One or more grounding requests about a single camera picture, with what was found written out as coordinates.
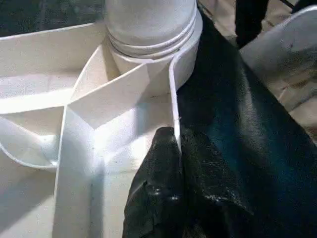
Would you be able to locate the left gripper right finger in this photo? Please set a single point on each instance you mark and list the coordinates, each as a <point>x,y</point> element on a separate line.
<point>213,198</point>

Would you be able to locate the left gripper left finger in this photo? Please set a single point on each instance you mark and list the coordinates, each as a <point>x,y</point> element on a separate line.
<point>158,188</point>

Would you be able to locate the white plastic table top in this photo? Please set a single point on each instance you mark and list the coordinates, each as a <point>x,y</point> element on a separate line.
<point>74,111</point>

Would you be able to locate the white plastic table leg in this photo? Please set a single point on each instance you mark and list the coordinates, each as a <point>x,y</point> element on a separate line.
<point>148,22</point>

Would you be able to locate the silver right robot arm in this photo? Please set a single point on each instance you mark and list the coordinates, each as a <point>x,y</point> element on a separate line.
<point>284,49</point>

